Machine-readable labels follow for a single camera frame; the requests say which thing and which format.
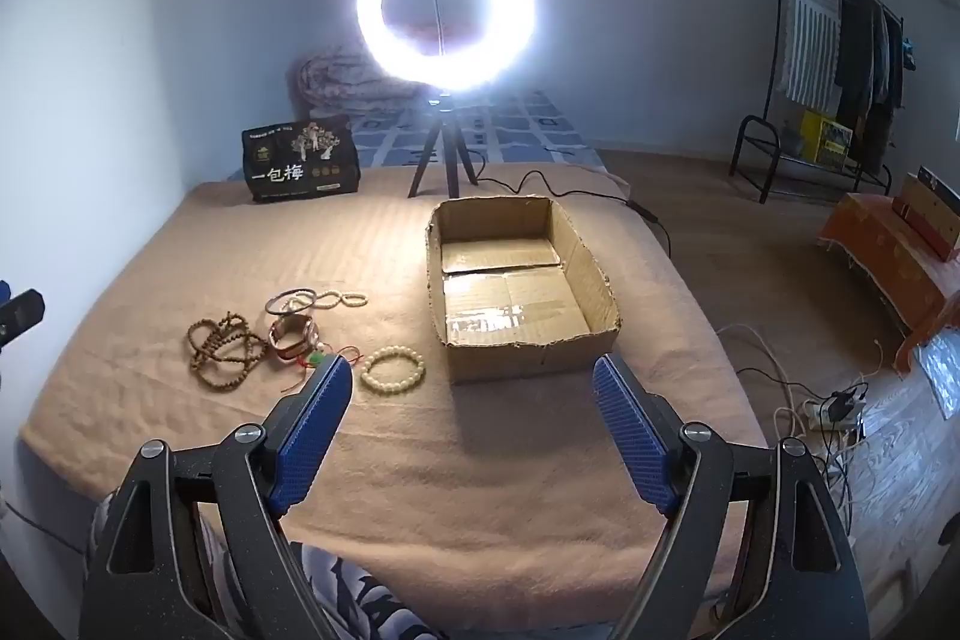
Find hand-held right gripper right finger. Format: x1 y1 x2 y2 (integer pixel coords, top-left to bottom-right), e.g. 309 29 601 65
591 353 871 640

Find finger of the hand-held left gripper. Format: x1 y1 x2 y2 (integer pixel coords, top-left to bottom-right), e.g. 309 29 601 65
0 281 46 352

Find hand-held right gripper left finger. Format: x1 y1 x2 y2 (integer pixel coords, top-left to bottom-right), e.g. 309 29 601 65
79 353 353 640

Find green jade pendant red cord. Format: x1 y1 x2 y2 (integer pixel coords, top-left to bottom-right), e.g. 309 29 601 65
281 346 365 390

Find watch with brown strap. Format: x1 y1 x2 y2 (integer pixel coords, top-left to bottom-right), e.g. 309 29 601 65
268 312 321 357

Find brown wooden bead necklace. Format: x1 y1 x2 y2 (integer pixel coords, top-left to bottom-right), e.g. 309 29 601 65
186 312 269 390

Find thin dark bangle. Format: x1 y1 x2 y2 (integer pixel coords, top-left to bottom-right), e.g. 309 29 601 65
267 286 320 317

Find white pearl necklace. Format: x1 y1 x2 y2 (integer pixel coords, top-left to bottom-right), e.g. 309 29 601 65
289 289 370 313

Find cardboard box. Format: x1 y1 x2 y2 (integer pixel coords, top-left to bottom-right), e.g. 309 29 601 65
426 196 622 384

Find person's zebra print leg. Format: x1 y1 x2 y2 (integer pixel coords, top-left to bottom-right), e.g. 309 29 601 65
90 490 451 640

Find white power strip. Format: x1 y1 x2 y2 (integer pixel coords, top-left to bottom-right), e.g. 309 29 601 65
801 394 869 429

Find black snack bag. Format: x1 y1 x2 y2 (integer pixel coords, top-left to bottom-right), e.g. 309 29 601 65
241 115 362 204

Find orange covered side table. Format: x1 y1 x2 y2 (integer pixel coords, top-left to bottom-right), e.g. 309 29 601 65
817 192 960 375

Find black clothes rack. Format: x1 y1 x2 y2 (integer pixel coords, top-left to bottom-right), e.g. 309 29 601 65
731 0 908 205

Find black tripod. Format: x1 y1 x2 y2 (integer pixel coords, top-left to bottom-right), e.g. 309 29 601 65
407 91 481 200

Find clear plastic bag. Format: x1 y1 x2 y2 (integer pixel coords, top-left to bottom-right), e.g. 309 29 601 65
911 336 960 420

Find blue patterned sheet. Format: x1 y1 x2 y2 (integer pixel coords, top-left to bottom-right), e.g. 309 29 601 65
349 85 608 172

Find yellow box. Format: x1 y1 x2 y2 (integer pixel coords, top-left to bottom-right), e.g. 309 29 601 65
799 110 854 167

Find rolled patterned quilt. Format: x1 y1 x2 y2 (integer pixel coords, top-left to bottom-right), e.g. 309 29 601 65
289 51 413 110

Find brown cardboard carton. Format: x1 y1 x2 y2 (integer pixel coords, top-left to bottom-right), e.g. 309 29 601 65
892 166 960 262

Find dark hanging clothes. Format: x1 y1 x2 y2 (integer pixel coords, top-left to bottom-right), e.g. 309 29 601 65
834 0 905 150

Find striped hanging cloth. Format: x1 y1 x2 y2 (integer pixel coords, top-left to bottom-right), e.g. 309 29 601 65
780 0 842 105

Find cream bead bracelet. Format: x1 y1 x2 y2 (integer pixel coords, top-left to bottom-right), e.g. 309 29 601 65
360 345 427 393

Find white floor cables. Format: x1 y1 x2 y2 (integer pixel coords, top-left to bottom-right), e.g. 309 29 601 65
716 323 886 453

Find power strip with cables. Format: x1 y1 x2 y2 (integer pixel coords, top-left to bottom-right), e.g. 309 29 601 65
735 368 867 536

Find black ring light cable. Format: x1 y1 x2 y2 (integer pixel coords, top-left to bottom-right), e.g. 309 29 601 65
476 170 673 256

